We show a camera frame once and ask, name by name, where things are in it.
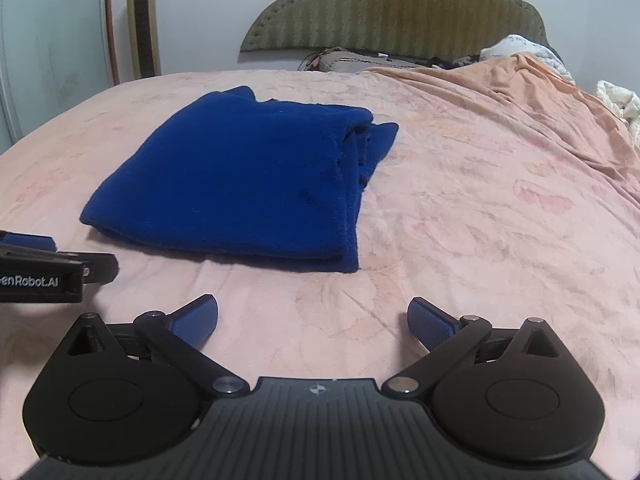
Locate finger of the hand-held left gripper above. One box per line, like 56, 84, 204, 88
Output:
0, 231, 120, 285

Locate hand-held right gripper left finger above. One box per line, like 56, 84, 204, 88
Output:
62, 294, 251, 399

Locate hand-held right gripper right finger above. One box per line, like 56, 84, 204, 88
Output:
381, 296, 562, 401

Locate blue knit sweater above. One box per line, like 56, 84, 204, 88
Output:
80, 86, 400, 274

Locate pink floral bed sheet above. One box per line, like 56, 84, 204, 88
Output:
0, 67, 640, 467

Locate frosted glass flower-print door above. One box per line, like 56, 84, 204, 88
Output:
0, 0, 119, 155

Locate gold tower fan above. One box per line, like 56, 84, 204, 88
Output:
125, 0, 162, 80

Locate peach blanket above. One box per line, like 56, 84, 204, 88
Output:
360, 52, 640, 186

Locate black cloth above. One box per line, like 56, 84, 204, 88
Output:
429, 55, 482, 69

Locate brown patterned pillow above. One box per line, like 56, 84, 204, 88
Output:
304, 47, 432, 74

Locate white pillow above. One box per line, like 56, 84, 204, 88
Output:
479, 34, 577, 82

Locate cream crumpled cloth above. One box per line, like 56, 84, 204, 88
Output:
595, 80, 640, 137

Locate olive padded headboard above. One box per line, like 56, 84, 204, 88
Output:
240, 0, 549, 54

